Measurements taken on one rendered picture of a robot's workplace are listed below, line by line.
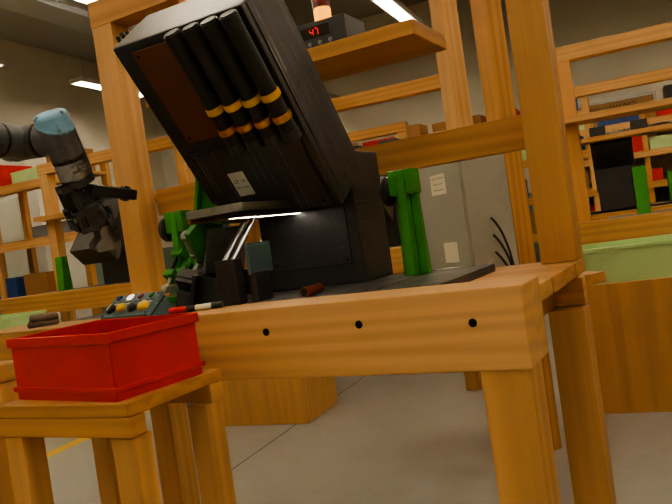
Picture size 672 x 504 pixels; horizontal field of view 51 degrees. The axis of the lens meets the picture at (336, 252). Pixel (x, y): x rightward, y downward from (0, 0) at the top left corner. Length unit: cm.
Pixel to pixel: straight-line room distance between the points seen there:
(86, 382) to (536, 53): 129
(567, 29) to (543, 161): 1003
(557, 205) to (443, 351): 66
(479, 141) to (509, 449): 94
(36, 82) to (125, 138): 972
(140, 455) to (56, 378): 24
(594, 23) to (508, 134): 991
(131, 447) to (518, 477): 68
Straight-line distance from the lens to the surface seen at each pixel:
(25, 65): 1217
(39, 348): 145
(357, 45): 193
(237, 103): 156
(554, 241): 186
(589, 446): 195
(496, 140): 198
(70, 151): 164
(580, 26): 1185
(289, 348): 147
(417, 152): 205
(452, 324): 131
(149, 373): 133
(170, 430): 257
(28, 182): 774
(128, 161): 253
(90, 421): 133
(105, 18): 265
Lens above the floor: 103
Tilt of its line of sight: 1 degrees down
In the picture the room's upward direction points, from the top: 8 degrees counter-clockwise
